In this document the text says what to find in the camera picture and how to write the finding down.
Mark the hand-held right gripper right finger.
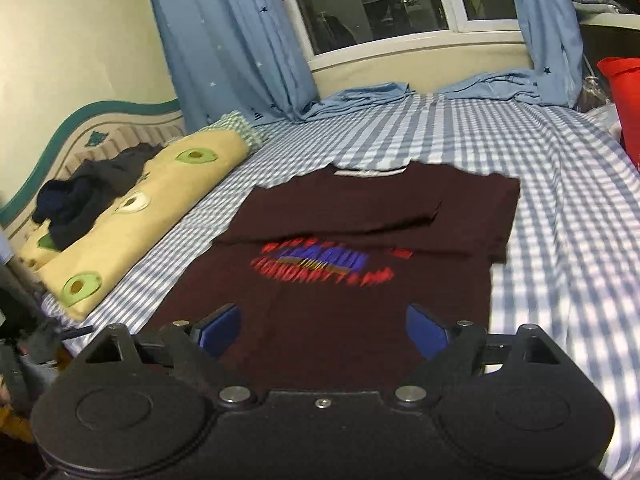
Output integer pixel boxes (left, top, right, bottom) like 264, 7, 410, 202
387, 303, 563, 406

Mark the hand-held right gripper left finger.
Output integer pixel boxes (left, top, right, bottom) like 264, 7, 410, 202
70, 303, 261, 408

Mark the maroon printed t-shirt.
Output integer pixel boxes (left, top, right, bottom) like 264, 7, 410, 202
145, 160, 521, 396

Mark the dark clothes pile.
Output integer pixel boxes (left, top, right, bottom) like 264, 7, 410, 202
32, 143, 163, 251

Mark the yellow avocado print quilt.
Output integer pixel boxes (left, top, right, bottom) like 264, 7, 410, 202
20, 130, 252, 322

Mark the blue checked bed sheet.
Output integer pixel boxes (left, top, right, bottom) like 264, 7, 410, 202
42, 87, 640, 476

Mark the cream and teal headboard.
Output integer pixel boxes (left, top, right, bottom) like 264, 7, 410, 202
0, 100, 188, 256

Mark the green checked pillow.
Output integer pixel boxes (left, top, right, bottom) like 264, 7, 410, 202
207, 111, 266, 153

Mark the blue star curtain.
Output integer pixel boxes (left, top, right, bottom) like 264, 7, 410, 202
435, 0, 586, 108
141, 0, 416, 123

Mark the red bag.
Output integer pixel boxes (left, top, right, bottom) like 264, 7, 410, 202
596, 56, 640, 168

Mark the white framed window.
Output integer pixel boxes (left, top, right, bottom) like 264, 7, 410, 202
267, 0, 533, 68

